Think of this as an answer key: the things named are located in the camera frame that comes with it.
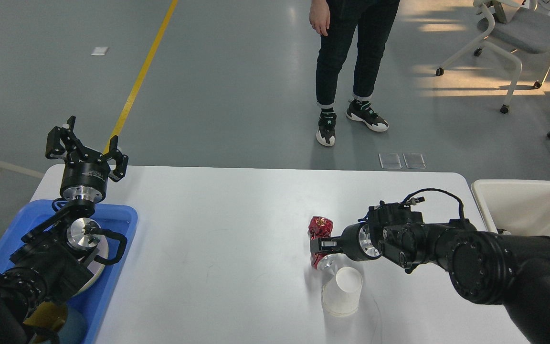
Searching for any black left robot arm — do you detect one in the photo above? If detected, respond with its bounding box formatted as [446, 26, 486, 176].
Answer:
[0, 116, 128, 344]

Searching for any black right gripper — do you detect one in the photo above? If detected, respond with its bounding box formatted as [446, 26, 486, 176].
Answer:
[310, 222, 381, 262]

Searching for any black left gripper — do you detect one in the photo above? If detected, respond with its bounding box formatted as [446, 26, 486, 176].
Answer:
[45, 116, 128, 204]

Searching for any pink plate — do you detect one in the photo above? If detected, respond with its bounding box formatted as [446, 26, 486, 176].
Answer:
[65, 217, 109, 295]

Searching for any crushed red soda can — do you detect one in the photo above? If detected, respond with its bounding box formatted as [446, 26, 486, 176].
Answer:
[307, 216, 338, 271]

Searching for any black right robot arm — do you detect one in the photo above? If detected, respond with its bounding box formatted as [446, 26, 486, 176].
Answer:
[308, 191, 550, 344]

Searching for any grey office chair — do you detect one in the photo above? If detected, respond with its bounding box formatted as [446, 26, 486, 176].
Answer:
[435, 0, 550, 114]

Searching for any floor outlet plate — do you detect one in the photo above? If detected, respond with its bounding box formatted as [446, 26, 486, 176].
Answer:
[403, 153, 426, 169]
[378, 153, 402, 170]

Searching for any person in black trousers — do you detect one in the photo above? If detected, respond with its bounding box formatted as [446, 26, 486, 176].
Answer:
[315, 0, 401, 147]

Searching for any blue plastic tray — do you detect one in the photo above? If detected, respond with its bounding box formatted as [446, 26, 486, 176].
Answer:
[0, 199, 138, 344]

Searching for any bystander bare hand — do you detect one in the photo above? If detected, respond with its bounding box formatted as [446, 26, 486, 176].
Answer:
[308, 0, 330, 37]

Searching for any white plastic bin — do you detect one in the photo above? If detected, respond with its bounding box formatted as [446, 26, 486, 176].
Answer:
[471, 179, 550, 237]

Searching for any white paper cup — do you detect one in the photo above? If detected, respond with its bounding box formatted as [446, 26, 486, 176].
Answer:
[321, 267, 364, 317]

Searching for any dark teal mug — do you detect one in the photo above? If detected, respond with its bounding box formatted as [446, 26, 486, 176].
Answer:
[23, 302, 87, 344]

